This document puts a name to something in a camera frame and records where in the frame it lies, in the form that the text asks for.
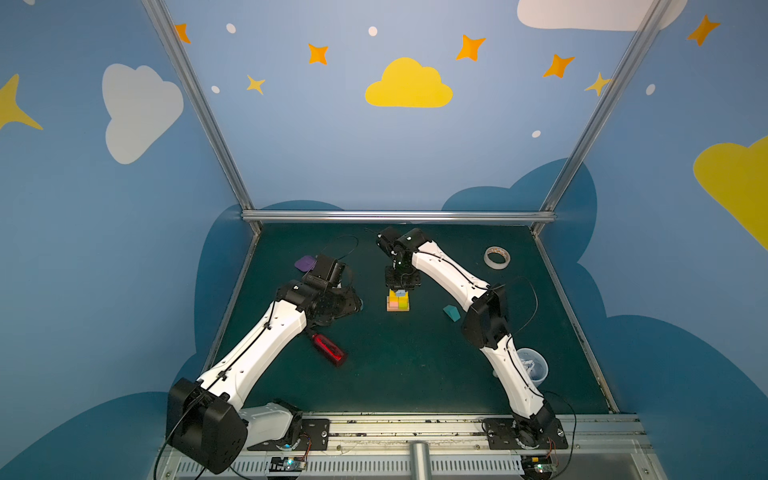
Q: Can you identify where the teal house-shaped block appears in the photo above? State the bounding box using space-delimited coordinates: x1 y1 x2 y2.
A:
443 305 462 322

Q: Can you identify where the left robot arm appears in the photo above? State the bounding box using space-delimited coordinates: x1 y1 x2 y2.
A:
163 281 362 474

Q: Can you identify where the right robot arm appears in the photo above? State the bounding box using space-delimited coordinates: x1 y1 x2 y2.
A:
377 227 561 436

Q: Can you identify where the white tape roll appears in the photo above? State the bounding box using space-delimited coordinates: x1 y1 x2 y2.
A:
483 246 511 270

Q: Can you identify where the light blue mug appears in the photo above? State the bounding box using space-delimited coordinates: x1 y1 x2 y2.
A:
517 348 549 387

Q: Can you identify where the left circuit board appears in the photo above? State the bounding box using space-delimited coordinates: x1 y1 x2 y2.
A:
268 457 307 476

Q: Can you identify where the circuit board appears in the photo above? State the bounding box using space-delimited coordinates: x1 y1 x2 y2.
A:
520 456 556 480
268 457 307 476

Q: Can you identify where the right circuit board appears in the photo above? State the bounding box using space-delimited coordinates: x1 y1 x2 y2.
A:
520 456 556 480

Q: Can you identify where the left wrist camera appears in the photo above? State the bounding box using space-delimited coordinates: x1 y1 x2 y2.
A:
309 254 346 287

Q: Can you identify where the aluminium cage frame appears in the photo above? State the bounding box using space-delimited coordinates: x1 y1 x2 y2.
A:
140 0 673 238

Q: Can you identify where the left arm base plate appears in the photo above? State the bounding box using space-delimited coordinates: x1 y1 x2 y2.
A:
284 418 330 451

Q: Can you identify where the aluminium front rail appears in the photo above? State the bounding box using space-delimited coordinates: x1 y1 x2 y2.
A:
219 412 667 479

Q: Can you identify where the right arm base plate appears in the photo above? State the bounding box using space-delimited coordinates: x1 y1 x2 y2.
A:
481 417 569 450

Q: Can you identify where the grey camera pole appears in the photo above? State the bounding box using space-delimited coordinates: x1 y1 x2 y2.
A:
409 441 432 480

